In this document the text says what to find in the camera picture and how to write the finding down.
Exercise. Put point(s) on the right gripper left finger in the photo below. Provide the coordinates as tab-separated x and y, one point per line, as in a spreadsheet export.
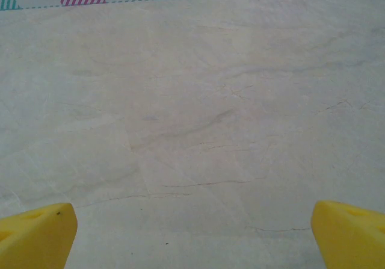
36	239

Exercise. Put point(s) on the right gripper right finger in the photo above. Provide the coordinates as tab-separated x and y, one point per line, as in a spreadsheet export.
349	239

